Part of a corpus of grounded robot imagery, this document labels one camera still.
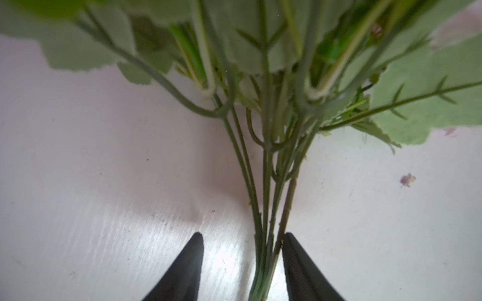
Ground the green white filler bunch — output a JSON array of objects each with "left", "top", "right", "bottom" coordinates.
[{"left": 1, "top": 1, "right": 481, "bottom": 300}]

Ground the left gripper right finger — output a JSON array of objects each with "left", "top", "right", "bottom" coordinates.
[{"left": 282, "top": 233, "right": 344, "bottom": 301}]

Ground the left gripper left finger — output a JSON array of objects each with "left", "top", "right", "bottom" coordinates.
[{"left": 143, "top": 232, "right": 205, "bottom": 301}]

